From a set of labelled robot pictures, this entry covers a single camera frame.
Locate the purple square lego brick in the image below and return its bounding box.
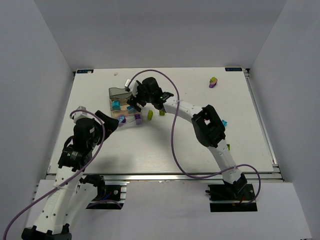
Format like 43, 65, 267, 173
134, 113, 142, 125

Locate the purple flower lego brick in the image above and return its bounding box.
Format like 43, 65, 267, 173
117, 114, 127, 124

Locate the teal rounded lego brick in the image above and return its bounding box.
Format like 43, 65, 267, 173
111, 100, 121, 111

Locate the green purple lego stack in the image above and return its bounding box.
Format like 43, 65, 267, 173
209, 77, 218, 88

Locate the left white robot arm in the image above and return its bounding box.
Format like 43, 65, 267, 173
21, 107, 119, 240

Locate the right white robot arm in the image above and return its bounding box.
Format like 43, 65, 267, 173
124, 77, 247, 197

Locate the amber plastic tray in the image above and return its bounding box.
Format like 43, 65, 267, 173
109, 98, 139, 119

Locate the clear plastic tray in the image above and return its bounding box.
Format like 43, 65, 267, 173
118, 115, 136, 127

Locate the green curved lego brick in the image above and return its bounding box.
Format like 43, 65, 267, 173
147, 110, 154, 121

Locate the green sloped lego brick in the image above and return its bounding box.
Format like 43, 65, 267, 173
159, 110, 166, 116

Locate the blue label left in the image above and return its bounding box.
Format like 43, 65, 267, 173
76, 69, 94, 74

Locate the blue label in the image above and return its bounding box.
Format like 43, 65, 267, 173
76, 69, 94, 74
224, 67, 243, 72

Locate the blue label right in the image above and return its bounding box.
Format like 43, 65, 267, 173
224, 67, 243, 72

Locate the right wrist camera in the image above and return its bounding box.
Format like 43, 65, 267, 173
124, 79, 140, 97

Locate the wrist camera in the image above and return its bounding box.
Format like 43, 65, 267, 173
70, 106, 88, 124
124, 79, 140, 97

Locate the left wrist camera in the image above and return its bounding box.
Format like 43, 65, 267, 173
70, 106, 88, 124

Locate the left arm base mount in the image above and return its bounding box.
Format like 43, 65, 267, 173
83, 174, 128, 210

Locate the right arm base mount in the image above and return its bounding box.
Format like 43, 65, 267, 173
205, 184, 258, 213

